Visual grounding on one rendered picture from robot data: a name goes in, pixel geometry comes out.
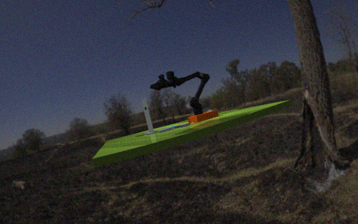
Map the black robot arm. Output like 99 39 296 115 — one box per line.
158 71 210 116

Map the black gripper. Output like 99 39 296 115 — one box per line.
150 80 169 90

